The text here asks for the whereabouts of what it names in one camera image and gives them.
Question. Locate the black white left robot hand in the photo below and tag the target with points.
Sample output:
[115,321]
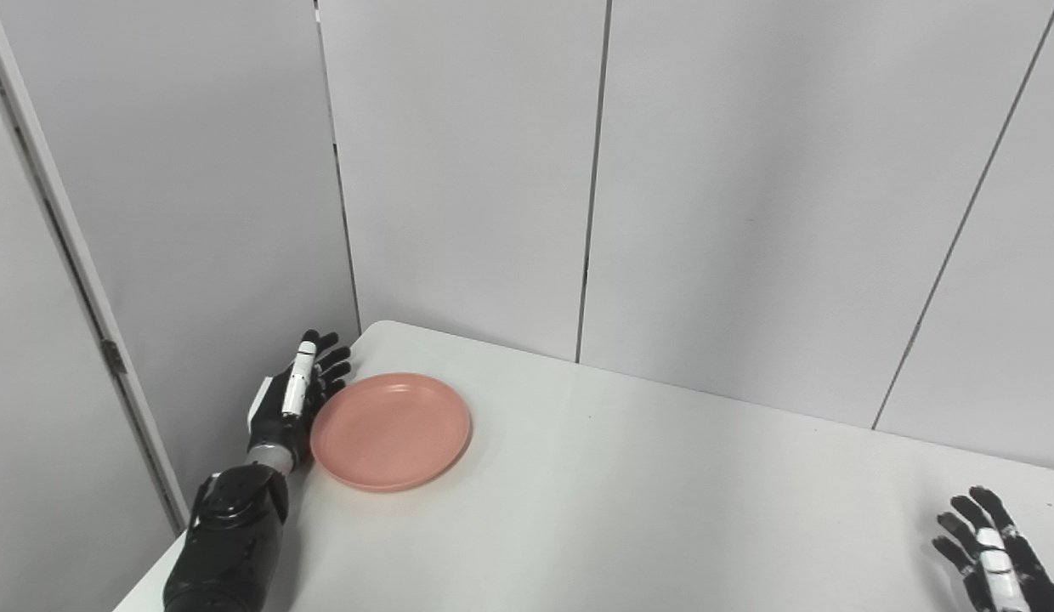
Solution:
[276,416]

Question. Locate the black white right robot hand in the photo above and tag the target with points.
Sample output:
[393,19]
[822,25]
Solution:
[999,565]

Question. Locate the pink round plate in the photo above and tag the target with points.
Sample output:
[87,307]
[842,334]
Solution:
[389,432]

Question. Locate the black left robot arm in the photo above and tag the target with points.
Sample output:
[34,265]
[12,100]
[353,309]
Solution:
[229,544]

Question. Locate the metal door hinge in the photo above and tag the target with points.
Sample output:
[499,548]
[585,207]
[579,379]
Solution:
[114,357]

